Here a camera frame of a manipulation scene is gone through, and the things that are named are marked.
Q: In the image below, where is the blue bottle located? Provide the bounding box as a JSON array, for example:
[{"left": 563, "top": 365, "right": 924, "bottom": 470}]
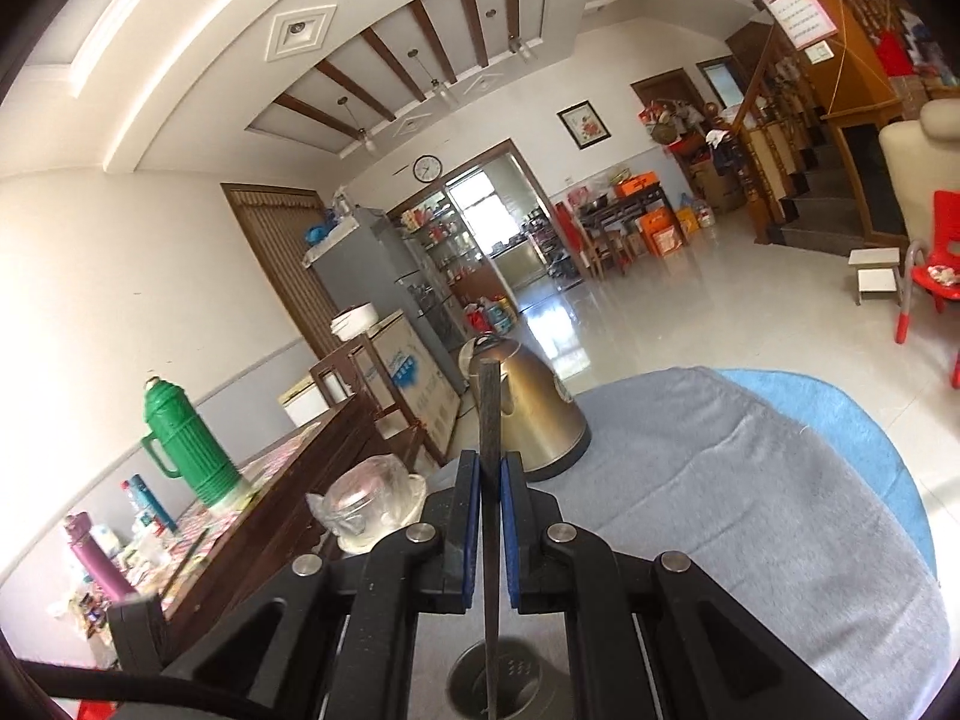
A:
[{"left": 124, "top": 474, "right": 177, "bottom": 533}]

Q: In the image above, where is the brown wooden door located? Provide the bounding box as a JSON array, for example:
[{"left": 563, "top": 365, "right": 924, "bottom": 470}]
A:
[{"left": 221, "top": 184, "right": 353, "bottom": 361}]

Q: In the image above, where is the cream armchair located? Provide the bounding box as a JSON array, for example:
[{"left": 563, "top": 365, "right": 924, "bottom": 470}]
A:
[{"left": 879, "top": 99, "right": 960, "bottom": 241}]

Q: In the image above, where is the wooden staircase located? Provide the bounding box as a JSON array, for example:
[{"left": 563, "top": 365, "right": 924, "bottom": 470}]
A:
[{"left": 750, "top": 37, "right": 912, "bottom": 248}]

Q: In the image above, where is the gold electric kettle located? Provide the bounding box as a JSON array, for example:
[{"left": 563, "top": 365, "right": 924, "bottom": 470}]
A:
[{"left": 459, "top": 335, "right": 592, "bottom": 482}]

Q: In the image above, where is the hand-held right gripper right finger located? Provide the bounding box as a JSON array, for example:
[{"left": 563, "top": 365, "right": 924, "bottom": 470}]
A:
[{"left": 501, "top": 451, "right": 863, "bottom": 720}]

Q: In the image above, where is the dark wooden table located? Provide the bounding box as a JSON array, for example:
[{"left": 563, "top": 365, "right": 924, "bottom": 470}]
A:
[{"left": 577, "top": 184, "right": 672, "bottom": 280}]

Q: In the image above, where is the grey refrigerator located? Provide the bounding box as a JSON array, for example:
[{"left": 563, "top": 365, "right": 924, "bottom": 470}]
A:
[{"left": 302, "top": 208, "right": 470, "bottom": 398}]

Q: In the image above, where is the purple bottle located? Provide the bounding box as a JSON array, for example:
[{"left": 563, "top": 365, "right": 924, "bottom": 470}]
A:
[{"left": 66, "top": 514, "right": 132, "bottom": 605}]

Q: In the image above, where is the floral table cloth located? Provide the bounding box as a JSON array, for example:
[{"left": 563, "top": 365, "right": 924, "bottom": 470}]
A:
[{"left": 127, "top": 424, "right": 335, "bottom": 616}]

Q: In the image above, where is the red plastic chair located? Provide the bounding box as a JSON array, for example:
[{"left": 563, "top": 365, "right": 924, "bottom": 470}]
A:
[{"left": 894, "top": 191, "right": 960, "bottom": 387}]

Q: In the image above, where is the wall calendar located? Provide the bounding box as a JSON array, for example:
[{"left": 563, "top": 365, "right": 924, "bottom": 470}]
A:
[{"left": 765, "top": 0, "right": 837, "bottom": 51}]

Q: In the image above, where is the white rice cooker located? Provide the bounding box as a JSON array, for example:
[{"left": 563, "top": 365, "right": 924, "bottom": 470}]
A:
[{"left": 331, "top": 304, "right": 380, "bottom": 342}]

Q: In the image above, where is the framed wall picture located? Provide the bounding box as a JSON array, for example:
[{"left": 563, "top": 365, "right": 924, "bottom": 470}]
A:
[{"left": 556, "top": 100, "right": 610, "bottom": 149}]

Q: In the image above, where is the green thermos jug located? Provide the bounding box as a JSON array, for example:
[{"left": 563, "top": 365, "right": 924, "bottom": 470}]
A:
[{"left": 142, "top": 375, "right": 252, "bottom": 512}]

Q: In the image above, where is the white chest freezer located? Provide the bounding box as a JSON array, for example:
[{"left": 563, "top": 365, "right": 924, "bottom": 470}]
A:
[{"left": 367, "top": 311, "right": 467, "bottom": 445}]

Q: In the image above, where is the glass display shelf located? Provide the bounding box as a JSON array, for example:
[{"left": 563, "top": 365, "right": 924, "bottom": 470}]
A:
[{"left": 397, "top": 191, "right": 485, "bottom": 320}]

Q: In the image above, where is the dark carved wooden bench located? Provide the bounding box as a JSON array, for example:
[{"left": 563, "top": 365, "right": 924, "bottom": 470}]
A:
[{"left": 161, "top": 390, "right": 421, "bottom": 650}]

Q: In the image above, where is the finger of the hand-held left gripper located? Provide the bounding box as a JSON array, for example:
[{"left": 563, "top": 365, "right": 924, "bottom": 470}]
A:
[{"left": 105, "top": 596, "right": 170, "bottom": 680}]

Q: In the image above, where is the dark grey utensil holder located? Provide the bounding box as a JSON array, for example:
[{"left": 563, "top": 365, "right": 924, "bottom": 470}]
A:
[{"left": 446, "top": 637, "right": 562, "bottom": 720}]

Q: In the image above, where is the white step stool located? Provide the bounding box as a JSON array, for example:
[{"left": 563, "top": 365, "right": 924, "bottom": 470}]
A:
[{"left": 848, "top": 247, "right": 901, "bottom": 306}]

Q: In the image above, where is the grey fleece cloth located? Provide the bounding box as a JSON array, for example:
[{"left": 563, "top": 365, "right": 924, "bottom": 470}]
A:
[{"left": 409, "top": 367, "right": 953, "bottom": 720}]

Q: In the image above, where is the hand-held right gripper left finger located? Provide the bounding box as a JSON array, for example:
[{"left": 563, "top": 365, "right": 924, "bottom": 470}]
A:
[{"left": 161, "top": 450, "right": 481, "bottom": 720}]

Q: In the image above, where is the dark chopstick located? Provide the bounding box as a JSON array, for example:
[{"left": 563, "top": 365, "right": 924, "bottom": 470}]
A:
[{"left": 480, "top": 362, "right": 502, "bottom": 720}]

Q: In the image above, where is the blue cloth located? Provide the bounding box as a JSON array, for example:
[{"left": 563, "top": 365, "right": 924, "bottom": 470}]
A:
[{"left": 720, "top": 369, "right": 938, "bottom": 578}]

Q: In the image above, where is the orange box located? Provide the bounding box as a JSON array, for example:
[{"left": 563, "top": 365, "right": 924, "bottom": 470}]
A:
[{"left": 637, "top": 210, "right": 685, "bottom": 257}]

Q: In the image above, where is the white bowl with plastic wrap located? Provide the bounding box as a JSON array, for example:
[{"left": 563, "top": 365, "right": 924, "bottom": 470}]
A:
[{"left": 306, "top": 456, "right": 428, "bottom": 556}]

